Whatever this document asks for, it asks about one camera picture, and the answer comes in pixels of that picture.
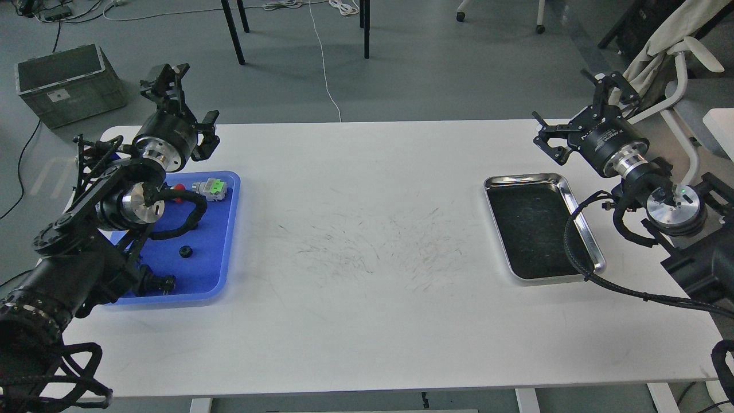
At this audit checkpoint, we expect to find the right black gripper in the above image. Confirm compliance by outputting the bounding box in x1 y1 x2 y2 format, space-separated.
532 69 649 178

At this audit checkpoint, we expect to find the black table leg right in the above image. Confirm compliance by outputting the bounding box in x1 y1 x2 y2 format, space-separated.
357 0 370 60

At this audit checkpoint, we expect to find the white chair with cloth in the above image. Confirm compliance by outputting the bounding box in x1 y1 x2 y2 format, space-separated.
612 1 732 186

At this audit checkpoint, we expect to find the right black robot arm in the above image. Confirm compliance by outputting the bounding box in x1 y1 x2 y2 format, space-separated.
533 70 732 319

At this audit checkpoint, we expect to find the silver metal tray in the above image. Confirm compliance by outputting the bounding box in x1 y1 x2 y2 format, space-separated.
484 173 607 285

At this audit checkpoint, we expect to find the black switch part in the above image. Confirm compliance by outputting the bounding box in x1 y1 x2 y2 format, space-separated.
136 265 176 297

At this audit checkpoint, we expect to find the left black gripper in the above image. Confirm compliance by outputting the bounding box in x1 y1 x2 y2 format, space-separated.
132 63 220 173

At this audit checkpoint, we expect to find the white floor cable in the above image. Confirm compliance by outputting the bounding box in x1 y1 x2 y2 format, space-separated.
307 0 343 123

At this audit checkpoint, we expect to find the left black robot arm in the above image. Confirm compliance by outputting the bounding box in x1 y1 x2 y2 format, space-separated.
1 64 220 412

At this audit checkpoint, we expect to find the grey green connector part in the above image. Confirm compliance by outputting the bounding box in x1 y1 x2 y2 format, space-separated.
191 178 228 202

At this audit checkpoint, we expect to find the blue plastic tray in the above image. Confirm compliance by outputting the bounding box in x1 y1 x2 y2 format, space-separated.
114 170 241 307

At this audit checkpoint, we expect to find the black table leg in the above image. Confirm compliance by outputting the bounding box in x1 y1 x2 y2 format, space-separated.
357 0 370 60
220 0 250 66

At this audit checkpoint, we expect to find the grey plastic crate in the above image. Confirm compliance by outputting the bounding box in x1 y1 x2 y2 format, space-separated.
15 44 128 129

